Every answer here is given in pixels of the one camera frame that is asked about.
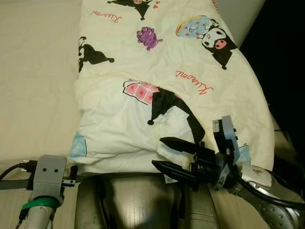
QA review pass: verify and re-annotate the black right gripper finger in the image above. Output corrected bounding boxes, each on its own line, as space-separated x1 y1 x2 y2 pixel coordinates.
152 160 198 189
160 137 201 156

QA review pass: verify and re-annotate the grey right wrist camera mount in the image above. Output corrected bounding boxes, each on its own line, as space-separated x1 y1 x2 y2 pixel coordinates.
212 116 240 191

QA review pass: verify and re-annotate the grey robot right leg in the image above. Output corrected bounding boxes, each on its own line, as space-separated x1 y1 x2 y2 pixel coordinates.
181 184 221 229

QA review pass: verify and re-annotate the grey robot leg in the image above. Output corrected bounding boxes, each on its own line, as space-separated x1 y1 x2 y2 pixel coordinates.
181 184 221 229
74 174 114 229

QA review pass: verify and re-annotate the grey robot left leg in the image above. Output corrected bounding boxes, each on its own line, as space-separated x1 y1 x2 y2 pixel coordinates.
74 174 114 229

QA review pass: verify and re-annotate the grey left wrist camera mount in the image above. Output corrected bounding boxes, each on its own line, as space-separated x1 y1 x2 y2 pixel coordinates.
30 155 67 201

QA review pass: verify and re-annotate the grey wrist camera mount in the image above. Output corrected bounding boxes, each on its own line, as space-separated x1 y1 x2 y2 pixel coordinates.
30 155 67 201
212 116 240 191

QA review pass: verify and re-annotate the dark teal bed frame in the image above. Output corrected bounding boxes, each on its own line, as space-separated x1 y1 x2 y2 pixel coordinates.
0 179 35 190

